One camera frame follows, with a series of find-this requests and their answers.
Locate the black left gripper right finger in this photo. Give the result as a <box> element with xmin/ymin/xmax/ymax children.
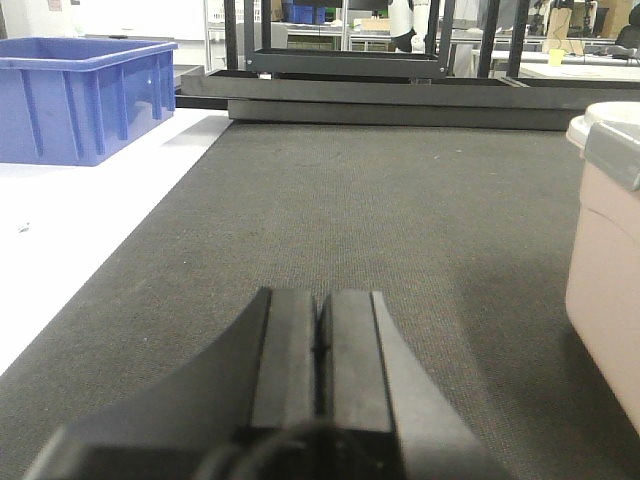
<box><xmin>321</xmin><ymin>289</ymin><xmax>505</xmax><ymax>479</ymax></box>

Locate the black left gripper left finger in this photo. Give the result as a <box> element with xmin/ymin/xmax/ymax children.
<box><xmin>25</xmin><ymin>288</ymin><xmax>315</xmax><ymax>479</ymax></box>

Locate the white lidded storage bin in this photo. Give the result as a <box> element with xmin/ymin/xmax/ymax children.
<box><xmin>565</xmin><ymin>101</ymin><xmax>639</xmax><ymax>426</ymax></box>

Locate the blue plastic tote bin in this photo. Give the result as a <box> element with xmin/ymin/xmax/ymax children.
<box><xmin>1</xmin><ymin>37</ymin><xmax>177</xmax><ymax>166</ymax></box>

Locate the yellow cup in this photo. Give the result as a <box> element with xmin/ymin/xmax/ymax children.
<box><xmin>548</xmin><ymin>48</ymin><xmax>566</xmax><ymax>67</ymax></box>

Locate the black metal frame rack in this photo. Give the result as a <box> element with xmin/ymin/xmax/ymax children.
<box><xmin>176</xmin><ymin>1</ymin><xmax>639</xmax><ymax>130</ymax></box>

